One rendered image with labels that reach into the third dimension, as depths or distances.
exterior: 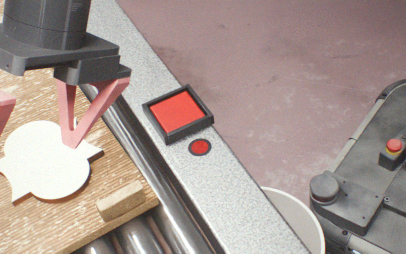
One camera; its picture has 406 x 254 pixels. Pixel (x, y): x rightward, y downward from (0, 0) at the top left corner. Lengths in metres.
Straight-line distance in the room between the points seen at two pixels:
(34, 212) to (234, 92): 1.49
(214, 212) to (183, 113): 0.16
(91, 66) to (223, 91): 1.76
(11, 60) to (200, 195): 0.41
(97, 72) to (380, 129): 1.36
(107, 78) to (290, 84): 1.77
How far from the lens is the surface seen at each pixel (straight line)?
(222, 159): 0.82
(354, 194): 1.57
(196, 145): 0.84
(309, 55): 2.34
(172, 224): 0.76
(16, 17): 0.45
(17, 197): 0.80
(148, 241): 0.75
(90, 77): 0.47
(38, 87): 0.95
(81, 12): 0.45
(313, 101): 2.17
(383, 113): 1.82
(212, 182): 0.79
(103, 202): 0.74
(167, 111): 0.87
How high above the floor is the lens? 1.54
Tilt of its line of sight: 47 degrees down
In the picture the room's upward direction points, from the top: 9 degrees counter-clockwise
